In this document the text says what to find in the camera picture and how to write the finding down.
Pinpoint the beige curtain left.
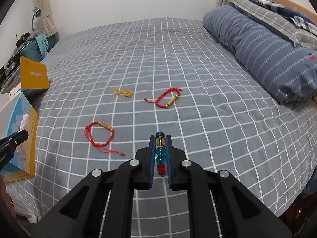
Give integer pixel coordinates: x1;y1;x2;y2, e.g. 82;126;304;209
35;0;57;37

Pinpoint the teal storage box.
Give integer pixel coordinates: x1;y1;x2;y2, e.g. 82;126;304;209
20;39;43;62

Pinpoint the red cord bracelet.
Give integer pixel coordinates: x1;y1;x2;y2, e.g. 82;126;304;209
144;87;183;109
84;121;126;157

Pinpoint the teal cloth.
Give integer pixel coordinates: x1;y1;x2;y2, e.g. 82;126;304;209
35;32;49;59

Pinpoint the white blue cardboard jewelry box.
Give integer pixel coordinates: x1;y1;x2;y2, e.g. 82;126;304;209
0;55;50;183

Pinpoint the grey checked bed sheet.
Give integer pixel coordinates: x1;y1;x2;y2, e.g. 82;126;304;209
7;18;316;217

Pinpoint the multicolour glass bead bracelet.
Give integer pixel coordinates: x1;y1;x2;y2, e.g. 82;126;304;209
155;131;167;177

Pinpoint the grey checked folded quilt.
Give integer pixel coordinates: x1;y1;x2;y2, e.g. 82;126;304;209
227;0;316;50

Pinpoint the blue striped pillow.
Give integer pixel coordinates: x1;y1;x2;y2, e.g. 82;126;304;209
202;4;316;103

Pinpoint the wooden headboard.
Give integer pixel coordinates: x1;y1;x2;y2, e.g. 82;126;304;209
273;0;317;24

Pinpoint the yellow amber bead bracelet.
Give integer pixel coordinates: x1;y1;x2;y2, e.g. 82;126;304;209
113;88;135;99

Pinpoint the pink bead bracelet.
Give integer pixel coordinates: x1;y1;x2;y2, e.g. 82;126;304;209
15;113;30;162

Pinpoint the blue desk lamp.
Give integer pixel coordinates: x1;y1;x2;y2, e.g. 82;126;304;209
31;7;41;32

